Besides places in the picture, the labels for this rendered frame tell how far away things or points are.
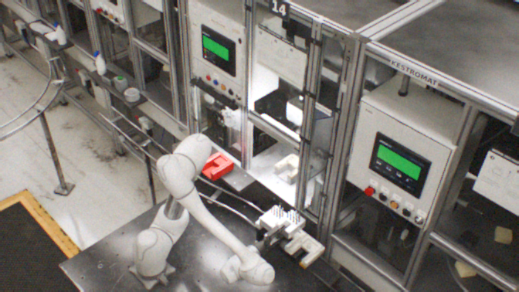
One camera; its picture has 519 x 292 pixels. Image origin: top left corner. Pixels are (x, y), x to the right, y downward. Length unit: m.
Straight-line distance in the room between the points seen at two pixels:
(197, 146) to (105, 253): 0.97
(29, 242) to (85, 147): 1.04
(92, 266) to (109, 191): 1.40
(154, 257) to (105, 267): 0.36
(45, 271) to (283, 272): 1.75
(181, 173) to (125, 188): 2.08
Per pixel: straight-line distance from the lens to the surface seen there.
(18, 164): 4.77
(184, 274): 2.88
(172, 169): 2.24
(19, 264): 4.03
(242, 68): 2.63
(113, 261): 3.00
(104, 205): 4.22
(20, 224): 4.27
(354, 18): 2.26
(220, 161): 3.05
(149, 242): 2.69
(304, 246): 2.76
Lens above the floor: 3.03
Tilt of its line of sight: 41 degrees down
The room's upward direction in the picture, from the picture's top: 2 degrees clockwise
